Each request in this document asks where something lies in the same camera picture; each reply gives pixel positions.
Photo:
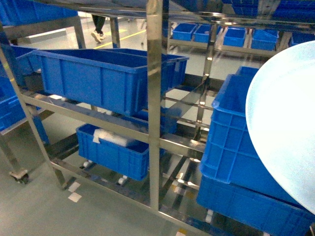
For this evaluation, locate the light blue round tray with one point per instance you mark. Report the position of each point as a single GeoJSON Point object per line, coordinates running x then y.
{"type": "Point", "coordinates": [280, 116]}

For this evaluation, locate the large blue bin on shelf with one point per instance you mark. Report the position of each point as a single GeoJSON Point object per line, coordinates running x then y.
{"type": "Point", "coordinates": [113, 79]}

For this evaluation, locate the blue crate holding tray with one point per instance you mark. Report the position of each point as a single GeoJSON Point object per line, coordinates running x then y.
{"type": "Point", "coordinates": [229, 155]}

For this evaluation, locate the stainless steel shelf rack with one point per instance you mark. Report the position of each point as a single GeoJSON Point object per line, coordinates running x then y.
{"type": "Point", "coordinates": [176, 141]}

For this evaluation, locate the blue bin with white bag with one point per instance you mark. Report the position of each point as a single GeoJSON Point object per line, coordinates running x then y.
{"type": "Point", "coordinates": [131, 161]}

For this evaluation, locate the white plastic bag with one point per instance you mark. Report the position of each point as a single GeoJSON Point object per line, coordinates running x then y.
{"type": "Point", "coordinates": [101, 134]}

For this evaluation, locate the walking person legs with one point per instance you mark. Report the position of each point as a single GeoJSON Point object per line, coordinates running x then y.
{"type": "Point", "coordinates": [98, 34]}

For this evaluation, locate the blue bin far left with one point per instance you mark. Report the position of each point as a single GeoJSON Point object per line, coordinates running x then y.
{"type": "Point", "coordinates": [11, 111]}

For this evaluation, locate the blue crate under right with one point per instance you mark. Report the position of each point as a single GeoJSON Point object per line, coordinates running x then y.
{"type": "Point", "coordinates": [263, 213]}

